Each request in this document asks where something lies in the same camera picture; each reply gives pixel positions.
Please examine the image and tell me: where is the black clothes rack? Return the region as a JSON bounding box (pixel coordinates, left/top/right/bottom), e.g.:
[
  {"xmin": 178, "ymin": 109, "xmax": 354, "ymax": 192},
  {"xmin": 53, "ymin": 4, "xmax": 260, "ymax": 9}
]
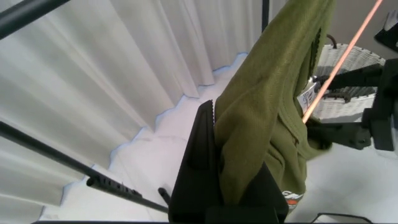
[{"xmin": 0, "ymin": 0, "xmax": 270, "ymax": 215}]

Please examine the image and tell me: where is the white laundry basket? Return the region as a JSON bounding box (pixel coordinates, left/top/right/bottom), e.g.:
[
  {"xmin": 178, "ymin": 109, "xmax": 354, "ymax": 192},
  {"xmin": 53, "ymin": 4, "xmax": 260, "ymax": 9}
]
[{"xmin": 310, "ymin": 34, "xmax": 387, "ymax": 121}]

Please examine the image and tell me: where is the black cable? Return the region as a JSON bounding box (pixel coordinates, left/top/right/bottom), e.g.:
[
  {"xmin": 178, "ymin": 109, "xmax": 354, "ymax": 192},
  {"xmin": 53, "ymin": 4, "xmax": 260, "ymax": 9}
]
[{"xmin": 310, "ymin": 212, "xmax": 373, "ymax": 224}]

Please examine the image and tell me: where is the pink clothes hanger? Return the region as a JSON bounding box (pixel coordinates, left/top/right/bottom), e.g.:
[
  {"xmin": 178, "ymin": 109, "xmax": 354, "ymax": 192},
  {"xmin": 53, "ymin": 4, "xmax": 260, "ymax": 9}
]
[{"xmin": 301, "ymin": 0, "xmax": 384, "ymax": 124}]

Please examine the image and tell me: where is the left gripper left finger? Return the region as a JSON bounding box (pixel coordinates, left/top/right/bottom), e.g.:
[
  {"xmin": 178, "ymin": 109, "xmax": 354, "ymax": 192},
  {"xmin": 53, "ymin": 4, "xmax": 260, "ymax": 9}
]
[{"xmin": 169, "ymin": 99, "xmax": 224, "ymax": 223}]

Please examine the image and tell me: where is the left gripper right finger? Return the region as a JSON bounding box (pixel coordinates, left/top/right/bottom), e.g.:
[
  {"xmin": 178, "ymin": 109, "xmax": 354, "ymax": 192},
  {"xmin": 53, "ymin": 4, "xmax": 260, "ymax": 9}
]
[{"xmin": 229, "ymin": 162, "xmax": 289, "ymax": 223}]

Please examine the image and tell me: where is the green long-sleeved shirt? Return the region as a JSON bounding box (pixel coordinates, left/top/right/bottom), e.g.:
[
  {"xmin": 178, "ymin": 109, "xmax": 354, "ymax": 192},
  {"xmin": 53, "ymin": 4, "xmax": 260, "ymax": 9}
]
[{"xmin": 213, "ymin": 0, "xmax": 337, "ymax": 213}]

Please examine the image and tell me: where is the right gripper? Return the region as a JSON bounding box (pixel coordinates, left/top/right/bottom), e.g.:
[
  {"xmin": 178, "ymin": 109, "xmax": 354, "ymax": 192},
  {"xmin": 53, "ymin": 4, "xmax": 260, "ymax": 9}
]
[{"xmin": 306, "ymin": 57, "xmax": 398, "ymax": 152}]

